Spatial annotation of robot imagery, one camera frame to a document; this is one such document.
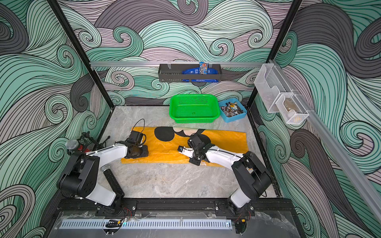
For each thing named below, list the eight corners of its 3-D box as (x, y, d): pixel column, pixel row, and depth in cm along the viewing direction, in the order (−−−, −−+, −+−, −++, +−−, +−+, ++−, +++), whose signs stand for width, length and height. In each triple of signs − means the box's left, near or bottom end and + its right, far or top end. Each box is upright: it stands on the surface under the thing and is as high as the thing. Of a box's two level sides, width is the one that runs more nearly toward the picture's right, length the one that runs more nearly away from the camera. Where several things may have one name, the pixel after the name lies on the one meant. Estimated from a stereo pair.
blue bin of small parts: (225, 123, 112) (226, 119, 108) (214, 106, 124) (215, 102, 120) (247, 117, 116) (248, 113, 112) (234, 101, 128) (235, 97, 124)
